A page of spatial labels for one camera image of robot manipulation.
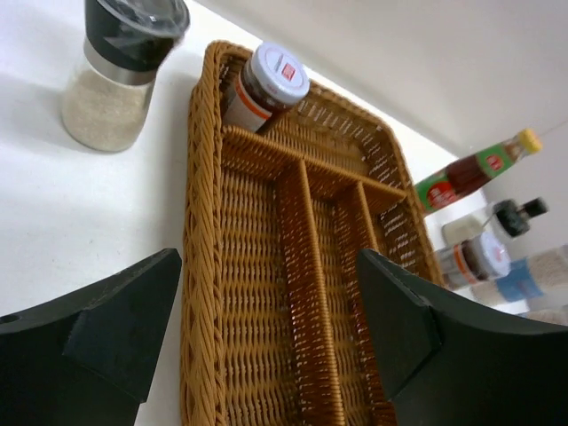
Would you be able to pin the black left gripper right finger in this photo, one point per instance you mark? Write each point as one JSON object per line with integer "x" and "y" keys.
{"x": 445, "y": 360}

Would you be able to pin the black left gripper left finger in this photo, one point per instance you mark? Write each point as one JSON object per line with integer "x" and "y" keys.
{"x": 88, "y": 357}

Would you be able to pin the blue-label white pepper jar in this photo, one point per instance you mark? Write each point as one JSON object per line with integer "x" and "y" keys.
{"x": 529, "y": 277}

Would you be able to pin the black-cap white powder bottle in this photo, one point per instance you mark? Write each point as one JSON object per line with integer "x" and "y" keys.
{"x": 506, "y": 220}

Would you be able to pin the green-label red sauce bottle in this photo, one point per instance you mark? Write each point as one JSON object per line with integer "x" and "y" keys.
{"x": 464, "y": 176}

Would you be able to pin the black-top salt grinder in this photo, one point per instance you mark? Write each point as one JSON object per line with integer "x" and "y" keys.
{"x": 106, "y": 102}

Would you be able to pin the white-lid brown spice jar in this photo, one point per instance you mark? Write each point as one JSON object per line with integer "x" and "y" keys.
{"x": 269, "y": 85}

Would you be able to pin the wicker divided basket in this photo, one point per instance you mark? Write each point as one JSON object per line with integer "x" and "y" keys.
{"x": 272, "y": 328}

